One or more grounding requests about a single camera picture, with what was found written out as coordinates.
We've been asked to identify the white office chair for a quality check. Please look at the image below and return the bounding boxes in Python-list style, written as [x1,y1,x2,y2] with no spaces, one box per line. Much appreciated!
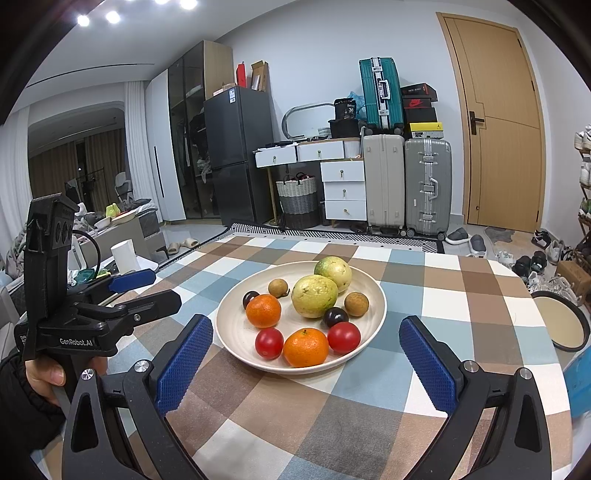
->
[113,172,134,204]

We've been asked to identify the blue plastic bin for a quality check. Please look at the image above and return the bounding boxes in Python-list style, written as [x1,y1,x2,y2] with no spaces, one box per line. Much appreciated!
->
[562,353,591,421]

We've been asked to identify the teal suitcase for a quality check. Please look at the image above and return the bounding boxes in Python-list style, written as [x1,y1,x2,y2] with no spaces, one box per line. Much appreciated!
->
[359,58,403,136]

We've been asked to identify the black storage bin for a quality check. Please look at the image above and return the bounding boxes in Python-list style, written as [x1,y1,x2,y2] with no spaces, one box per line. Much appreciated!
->
[328,118,365,138]

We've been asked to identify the black cable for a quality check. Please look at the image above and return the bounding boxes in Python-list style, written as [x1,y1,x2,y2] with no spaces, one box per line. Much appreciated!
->
[71,232,102,273]

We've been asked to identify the dark glass door wardrobe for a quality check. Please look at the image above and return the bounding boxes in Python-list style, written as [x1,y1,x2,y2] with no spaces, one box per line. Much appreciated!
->
[167,41,234,221]

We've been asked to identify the dark grey fridge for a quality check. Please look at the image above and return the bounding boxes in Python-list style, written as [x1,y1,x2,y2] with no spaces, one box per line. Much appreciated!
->
[204,85,274,227]

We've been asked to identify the white drawer cabinet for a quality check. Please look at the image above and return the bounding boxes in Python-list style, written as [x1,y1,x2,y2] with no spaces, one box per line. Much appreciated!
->
[320,159,368,222]

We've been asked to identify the white desk with drawers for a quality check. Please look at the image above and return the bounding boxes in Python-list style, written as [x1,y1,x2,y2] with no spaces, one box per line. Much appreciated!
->
[254,138,363,169]

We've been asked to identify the white wardrobe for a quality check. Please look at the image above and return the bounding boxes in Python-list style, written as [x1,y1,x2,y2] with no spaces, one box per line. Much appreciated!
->
[144,69,186,222]

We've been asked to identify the oval silver frame mirror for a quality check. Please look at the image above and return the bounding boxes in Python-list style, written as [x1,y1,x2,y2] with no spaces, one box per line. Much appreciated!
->
[281,104,335,139]

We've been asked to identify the yellow black shoe box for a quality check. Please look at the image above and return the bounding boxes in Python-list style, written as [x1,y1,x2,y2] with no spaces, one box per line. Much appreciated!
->
[409,122,444,139]

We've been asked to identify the pile of shoes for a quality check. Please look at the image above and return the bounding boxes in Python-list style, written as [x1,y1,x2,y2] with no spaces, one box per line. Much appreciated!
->
[494,228,583,296]

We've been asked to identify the red tomato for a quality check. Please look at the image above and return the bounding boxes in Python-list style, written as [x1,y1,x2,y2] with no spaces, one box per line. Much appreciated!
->
[255,328,284,360]
[327,322,362,354]

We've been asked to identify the wooden shoe rack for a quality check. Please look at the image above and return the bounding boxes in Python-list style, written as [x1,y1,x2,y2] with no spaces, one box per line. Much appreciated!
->
[575,124,591,259]

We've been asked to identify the woven laundry basket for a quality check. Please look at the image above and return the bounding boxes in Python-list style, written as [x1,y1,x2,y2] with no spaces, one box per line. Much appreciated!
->
[276,172,321,228]

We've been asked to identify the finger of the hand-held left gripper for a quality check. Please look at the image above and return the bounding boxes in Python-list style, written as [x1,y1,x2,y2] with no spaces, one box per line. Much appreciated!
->
[69,269,157,299]
[76,289,182,326]

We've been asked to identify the orange mandarin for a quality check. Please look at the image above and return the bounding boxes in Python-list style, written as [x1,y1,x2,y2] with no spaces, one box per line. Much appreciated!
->
[283,328,330,368]
[246,294,282,329]

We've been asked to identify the white paper towel roll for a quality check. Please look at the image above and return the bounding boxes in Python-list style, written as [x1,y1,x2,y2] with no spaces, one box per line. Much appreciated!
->
[111,239,141,273]

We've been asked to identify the black-rimmed round stool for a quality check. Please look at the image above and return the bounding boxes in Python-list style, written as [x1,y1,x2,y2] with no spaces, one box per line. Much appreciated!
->
[531,291,590,353]

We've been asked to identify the black shoe box red sides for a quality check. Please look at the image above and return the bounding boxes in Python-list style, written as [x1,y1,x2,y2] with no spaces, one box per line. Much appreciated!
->
[400,83,437,100]

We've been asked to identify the open cardboard box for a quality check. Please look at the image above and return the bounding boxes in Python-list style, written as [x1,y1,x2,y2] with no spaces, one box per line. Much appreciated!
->
[250,61,269,92]

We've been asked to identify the beige suitcase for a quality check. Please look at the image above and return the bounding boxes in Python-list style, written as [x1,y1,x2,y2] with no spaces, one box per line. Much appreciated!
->
[362,134,406,234]

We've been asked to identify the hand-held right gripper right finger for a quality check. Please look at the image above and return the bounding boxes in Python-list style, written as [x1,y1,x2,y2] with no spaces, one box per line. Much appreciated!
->
[398,315,550,480]

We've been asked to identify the brown cardboard box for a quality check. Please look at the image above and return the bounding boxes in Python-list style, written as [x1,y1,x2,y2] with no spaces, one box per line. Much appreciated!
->
[556,261,585,296]

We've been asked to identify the wooden door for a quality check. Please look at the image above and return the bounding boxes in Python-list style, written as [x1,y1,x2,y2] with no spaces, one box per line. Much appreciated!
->
[436,12,546,227]

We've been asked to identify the silver suitcase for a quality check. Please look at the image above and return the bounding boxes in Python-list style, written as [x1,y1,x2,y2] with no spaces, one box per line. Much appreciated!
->
[404,137,453,240]

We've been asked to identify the white curtain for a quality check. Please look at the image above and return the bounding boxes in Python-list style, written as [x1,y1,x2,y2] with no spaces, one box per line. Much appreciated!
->
[124,79,151,201]

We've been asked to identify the green speckled round fruit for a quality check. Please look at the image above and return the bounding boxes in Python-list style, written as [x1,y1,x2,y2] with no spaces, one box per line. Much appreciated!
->
[291,274,339,319]

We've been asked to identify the yellow speckled round fruit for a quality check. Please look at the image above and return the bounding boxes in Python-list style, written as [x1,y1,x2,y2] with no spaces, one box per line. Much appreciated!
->
[314,257,352,295]

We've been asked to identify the person's left forearm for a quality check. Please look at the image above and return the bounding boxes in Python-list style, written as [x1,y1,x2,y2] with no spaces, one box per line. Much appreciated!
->
[0,355,68,450]

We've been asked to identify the person's left hand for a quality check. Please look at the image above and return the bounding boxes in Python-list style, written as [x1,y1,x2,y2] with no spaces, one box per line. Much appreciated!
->
[25,356,109,407]

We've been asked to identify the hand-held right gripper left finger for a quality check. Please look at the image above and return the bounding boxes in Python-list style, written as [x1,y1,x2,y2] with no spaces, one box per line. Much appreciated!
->
[61,314,214,480]

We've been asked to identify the cream round plate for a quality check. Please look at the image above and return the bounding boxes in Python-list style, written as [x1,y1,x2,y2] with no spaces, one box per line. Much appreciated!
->
[215,261,387,374]

